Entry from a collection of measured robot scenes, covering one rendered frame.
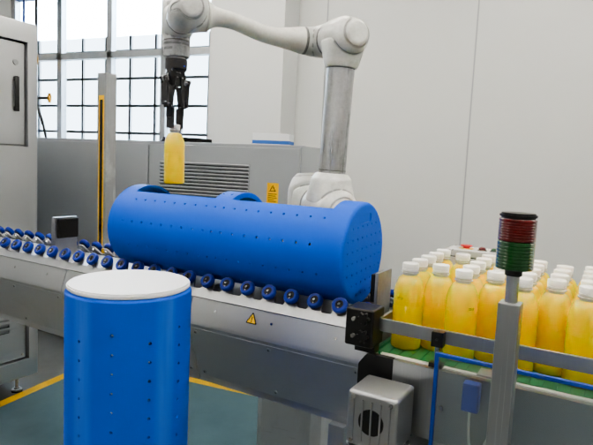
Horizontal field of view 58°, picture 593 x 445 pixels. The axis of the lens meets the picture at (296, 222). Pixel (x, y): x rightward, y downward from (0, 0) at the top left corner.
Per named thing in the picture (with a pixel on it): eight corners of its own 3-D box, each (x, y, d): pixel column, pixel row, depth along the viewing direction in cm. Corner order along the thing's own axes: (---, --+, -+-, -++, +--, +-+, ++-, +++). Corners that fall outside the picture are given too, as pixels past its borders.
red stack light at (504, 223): (500, 237, 99) (502, 215, 99) (537, 240, 96) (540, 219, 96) (493, 240, 94) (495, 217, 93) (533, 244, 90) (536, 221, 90)
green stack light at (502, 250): (498, 263, 100) (500, 237, 99) (536, 268, 97) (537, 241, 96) (491, 268, 94) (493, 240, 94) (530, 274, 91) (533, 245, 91)
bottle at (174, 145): (184, 184, 188) (185, 129, 186) (164, 183, 186) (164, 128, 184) (183, 183, 194) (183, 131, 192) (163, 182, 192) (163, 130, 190)
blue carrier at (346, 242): (167, 256, 207) (166, 182, 203) (380, 291, 163) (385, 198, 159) (107, 270, 183) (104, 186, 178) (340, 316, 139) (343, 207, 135)
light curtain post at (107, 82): (104, 428, 264) (108, 74, 247) (112, 432, 261) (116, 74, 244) (93, 433, 259) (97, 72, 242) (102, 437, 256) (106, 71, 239)
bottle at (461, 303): (435, 352, 127) (441, 275, 125) (461, 350, 129) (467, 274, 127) (454, 363, 120) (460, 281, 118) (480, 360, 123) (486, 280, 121)
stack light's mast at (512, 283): (495, 296, 100) (503, 210, 99) (532, 301, 97) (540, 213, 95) (489, 302, 95) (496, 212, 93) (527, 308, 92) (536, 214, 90)
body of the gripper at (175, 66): (176, 62, 191) (176, 88, 192) (159, 56, 184) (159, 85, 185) (192, 60, 187) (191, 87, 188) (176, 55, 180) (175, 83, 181)
